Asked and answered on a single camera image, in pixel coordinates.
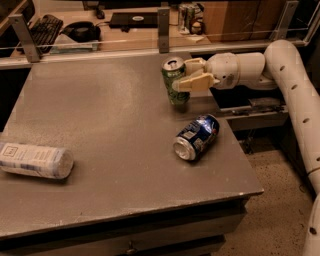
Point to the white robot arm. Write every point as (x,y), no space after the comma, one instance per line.
(281,66)

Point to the black laptop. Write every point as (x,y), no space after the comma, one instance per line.
(134,20)

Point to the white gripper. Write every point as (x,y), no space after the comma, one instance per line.
(222,70)

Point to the green soda can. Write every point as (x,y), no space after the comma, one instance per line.
(173,68)

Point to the black keyboard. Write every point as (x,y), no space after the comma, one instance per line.
(45,31)

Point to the grey table drawer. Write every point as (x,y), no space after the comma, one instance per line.
(194,231)

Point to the metal bracket middle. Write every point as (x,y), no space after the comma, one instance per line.
(163,29)

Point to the wooden cabinet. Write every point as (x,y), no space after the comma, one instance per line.
(241,20)

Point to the metal bracket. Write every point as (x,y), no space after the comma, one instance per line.
(21,29)
(282,27)
(163,29)

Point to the metal shelf rail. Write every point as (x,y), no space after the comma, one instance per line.
(257,113)

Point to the metal bracket left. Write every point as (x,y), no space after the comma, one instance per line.
(21,29)

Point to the metal bracket right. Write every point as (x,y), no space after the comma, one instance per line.
(282,27)

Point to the white plastic bottle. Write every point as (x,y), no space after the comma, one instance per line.
(37,161)

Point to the black headphones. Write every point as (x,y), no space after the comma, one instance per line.
(83,31)

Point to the blue soda can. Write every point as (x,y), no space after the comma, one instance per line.
(194,138)

